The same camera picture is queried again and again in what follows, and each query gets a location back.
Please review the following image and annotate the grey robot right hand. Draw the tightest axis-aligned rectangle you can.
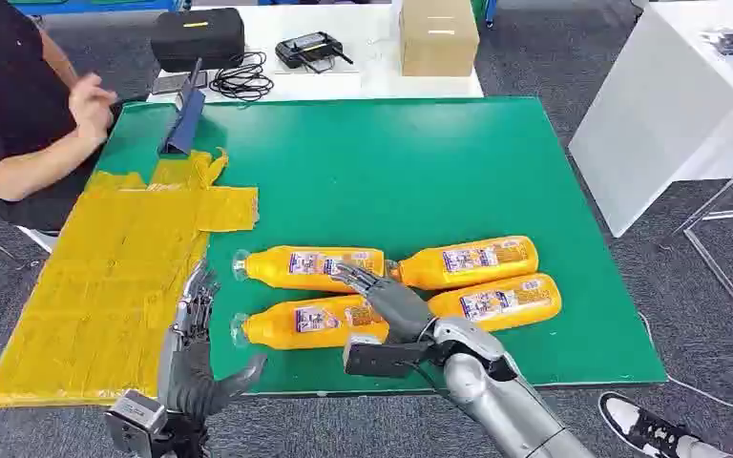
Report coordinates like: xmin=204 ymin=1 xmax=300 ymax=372
xmin=331 ymin=261 xmax=438 ymax=346

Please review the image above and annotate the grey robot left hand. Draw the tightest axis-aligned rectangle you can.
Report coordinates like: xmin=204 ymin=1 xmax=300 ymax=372
xmin=157 ymin=259 xmax=270 ymax=421

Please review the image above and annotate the orange drink bottle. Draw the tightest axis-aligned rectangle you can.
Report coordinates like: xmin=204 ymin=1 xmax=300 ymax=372
xmin=233 ymin=246 xmax=386 ymax=294
xmin=428 ymin=273 xmax=563 ymax=334
xmin=229 ymin=295 xmax=391 ymax=351
xmin=387 ymin=235 xmax=540 ymax=291

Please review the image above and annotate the yellow plastic sheet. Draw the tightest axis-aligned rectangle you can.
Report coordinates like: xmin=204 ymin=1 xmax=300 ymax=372
xmin=0 ymin=147 xmax=261 ymax=409

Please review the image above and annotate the green table mat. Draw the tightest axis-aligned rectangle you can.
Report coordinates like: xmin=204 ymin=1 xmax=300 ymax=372
xmin=94 ymin=95 xmax=669 ymax=397

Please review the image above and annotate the white table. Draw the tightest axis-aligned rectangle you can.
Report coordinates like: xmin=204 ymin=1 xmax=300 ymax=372
xmin=146 ymin=4 xmax=486 ymax=106

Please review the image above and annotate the dark blue folding stand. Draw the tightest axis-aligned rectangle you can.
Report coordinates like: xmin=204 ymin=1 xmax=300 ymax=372
xmin=157 ymin=57 xmax=207 ymax=158

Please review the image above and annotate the brown cardboard box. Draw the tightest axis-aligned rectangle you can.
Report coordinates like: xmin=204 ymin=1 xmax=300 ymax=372
xmin=398 ymin=0 xmax=481 ymax=79

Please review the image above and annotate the black and white shoe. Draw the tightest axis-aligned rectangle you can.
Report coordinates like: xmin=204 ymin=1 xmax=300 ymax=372
xmin=598 ymin=390 xmax=733 ymax=458

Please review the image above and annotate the black remote controller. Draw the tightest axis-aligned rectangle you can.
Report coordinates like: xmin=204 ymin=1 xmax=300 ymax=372
xmin=274 ymin=31 xmax=355 ymax=74

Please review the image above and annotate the person's hand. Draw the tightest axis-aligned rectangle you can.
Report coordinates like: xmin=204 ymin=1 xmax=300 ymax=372
xmin=67 ymin=72 xmax=119 ymax=144

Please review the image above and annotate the grey flat phone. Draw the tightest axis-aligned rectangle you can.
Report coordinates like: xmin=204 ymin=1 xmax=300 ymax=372
xmin=150 ymin=70 xmax=209 ymax=96

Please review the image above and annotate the white cabinet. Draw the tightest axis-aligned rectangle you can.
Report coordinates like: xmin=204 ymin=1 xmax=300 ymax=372
xmin=568 ymin=0 xmax=733 ymax=240

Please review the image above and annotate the black carrying case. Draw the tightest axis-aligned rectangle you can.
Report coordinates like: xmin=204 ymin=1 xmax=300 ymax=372
xmin=150 ymin=7 xmax=247 ymax=74

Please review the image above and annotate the person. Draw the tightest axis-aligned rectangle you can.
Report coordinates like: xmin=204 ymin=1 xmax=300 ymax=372
xmin=0 ymin=0 xmax=151 ymax=233

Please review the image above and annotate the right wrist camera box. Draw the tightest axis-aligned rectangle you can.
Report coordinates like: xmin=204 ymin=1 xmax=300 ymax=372
xmin=342 ymin=334 xmax=436 ymax=381

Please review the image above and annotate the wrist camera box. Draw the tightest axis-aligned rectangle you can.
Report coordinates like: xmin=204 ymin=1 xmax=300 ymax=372
xmin=103 ymin=388 xmax=169 ymax=458
xmin=342 ymin=334 xmax=436 ymax=381

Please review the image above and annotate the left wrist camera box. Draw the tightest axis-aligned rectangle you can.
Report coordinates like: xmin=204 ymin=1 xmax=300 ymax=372
xmin=103 ymin=388 xmax=169 ymax=458

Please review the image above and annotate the black coiled cable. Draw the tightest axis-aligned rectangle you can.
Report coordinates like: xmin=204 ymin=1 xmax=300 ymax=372
xmin=208 ymin=51 xmax=276 ymax=103

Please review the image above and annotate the white floor cable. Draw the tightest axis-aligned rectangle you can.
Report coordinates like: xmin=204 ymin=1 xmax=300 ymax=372
xmin=637 ymin=312 xmax=733 ymax=410

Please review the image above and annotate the large metal frame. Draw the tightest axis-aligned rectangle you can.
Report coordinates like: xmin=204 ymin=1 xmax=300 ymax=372
xmin=672 ymin=147 xmax=733 ymax=350

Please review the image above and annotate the blue shelf frame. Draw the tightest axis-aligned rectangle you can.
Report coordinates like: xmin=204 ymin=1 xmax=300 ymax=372
xmin=8 ymin=0 xmax=185 ymax=18

